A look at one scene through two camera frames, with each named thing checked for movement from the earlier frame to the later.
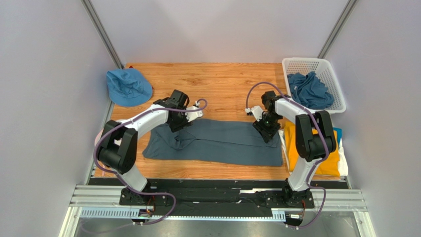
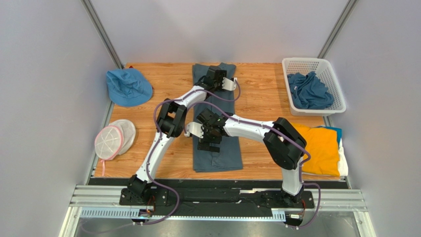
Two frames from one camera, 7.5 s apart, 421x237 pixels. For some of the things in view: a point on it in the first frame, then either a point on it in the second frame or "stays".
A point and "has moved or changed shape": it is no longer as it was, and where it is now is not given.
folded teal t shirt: [339, 134] stays
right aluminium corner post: [331, 39] stays
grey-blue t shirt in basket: [309, 91] stays
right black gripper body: [266, 130] -> [208, 144]
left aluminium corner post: [102, 31] stays
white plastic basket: [324, 75] stays
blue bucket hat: [127, 87] stays
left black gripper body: [181, 122] -> [218, 85]
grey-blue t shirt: [212, 141] has moved or changed shape
